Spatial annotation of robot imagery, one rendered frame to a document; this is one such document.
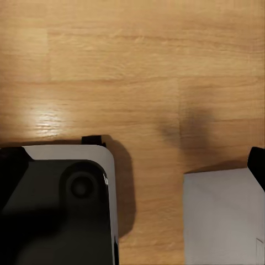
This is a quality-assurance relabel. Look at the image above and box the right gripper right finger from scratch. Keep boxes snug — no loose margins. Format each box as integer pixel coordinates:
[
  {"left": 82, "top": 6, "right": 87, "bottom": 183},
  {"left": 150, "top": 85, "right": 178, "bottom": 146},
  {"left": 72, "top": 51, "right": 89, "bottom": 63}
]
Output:
[{"left": 247, "top": 147, "right": 265, "bottom": 191}]

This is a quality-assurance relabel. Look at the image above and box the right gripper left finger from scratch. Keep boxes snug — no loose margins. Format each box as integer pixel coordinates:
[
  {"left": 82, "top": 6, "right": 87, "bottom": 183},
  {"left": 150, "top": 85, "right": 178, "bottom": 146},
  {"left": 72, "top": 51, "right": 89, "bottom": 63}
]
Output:
[{"left": 0, "top": 147, "right": 29, "bottom": 213}]

